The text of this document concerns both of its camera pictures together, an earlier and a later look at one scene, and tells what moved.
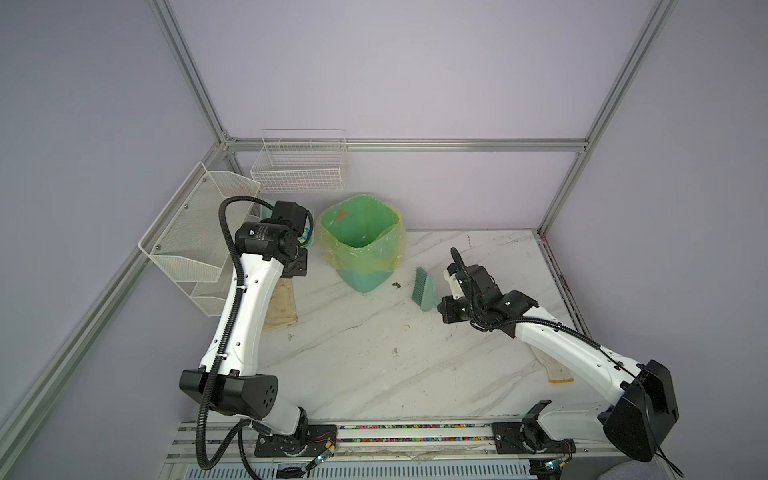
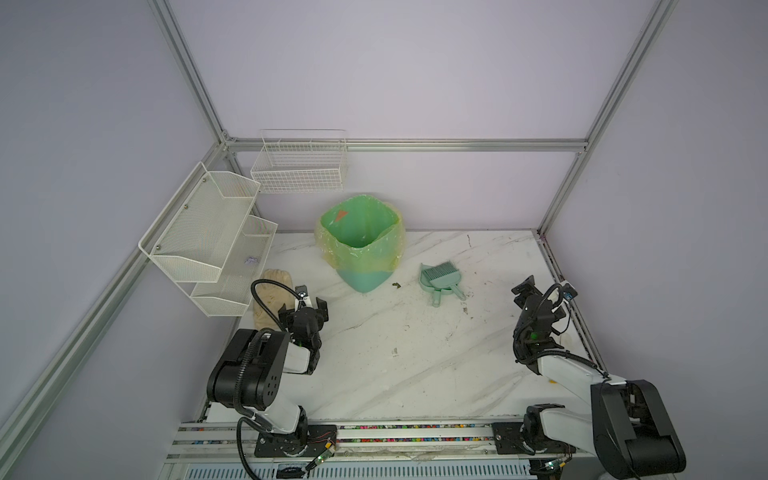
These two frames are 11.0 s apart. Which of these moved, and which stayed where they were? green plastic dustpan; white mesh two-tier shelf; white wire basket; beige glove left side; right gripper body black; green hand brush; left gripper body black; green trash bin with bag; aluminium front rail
Moved: green hand brush; green plastic dustpan; right gripper body black; left gripper body black
Stayed: white mesh two-tier shelf; green trash bin with bag; aluminium front rail; white wire basket; beige glove left side
